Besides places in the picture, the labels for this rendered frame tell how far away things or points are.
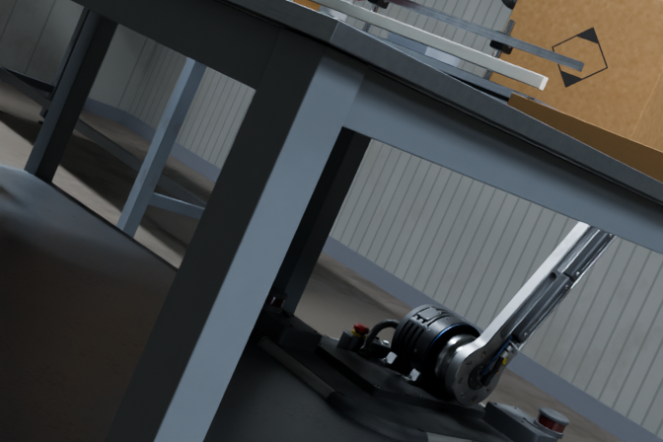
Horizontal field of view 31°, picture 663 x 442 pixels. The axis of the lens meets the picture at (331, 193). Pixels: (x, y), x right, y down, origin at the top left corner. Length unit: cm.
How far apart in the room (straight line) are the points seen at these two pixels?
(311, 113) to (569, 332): 391
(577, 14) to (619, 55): 11
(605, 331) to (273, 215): 381
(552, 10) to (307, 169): 114
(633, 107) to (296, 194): 106
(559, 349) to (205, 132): 281
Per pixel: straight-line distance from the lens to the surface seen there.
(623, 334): 476
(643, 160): 163
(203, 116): 699
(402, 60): 106
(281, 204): 106
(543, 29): 214
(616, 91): 206
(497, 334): 260
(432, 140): 119
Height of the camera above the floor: 78
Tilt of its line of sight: 5 degrees down
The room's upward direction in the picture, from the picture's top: 24 degrees clockwise
